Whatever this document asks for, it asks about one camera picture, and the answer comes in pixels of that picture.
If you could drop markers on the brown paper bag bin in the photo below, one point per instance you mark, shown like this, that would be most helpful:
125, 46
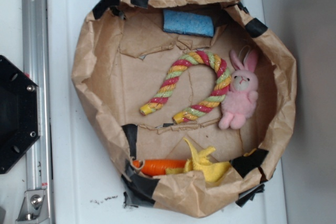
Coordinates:
122, 58

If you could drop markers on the orange plastic carrot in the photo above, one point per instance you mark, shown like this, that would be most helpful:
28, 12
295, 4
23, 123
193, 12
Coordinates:
156, 167

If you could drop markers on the pink plush bunny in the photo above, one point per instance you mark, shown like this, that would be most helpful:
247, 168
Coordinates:
241, 99

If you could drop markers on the blue sponge block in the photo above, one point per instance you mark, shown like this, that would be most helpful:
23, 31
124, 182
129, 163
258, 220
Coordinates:
187, 23

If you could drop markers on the yellow cloth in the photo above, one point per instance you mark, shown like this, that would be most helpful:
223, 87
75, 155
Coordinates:
199, 167

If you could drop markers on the multicolored twisted rope toy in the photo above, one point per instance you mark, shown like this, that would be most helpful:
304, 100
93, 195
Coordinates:
193, 112

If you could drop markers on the aluminium frame rail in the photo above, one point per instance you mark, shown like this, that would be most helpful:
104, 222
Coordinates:
35, 59

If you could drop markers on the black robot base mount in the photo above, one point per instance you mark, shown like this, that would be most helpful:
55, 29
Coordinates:
19, 114

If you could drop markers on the metal corner bracket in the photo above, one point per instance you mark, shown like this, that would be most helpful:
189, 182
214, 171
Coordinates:
34, 207

